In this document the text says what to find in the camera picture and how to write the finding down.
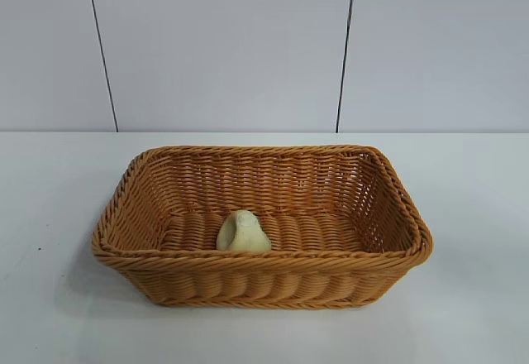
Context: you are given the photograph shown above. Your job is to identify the pale egg yolk pastry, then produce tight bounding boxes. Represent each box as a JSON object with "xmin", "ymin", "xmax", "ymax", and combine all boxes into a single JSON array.
[{"xmin": 216, "ymin": 209, "xmax": 272, "ymax": 253}]

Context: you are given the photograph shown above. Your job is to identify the brown woven wicker basket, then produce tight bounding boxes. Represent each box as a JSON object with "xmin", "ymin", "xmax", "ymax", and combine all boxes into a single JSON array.
[{"xmin": 90, "ymin": 144, "xmax": 434, "ymax": 312}]

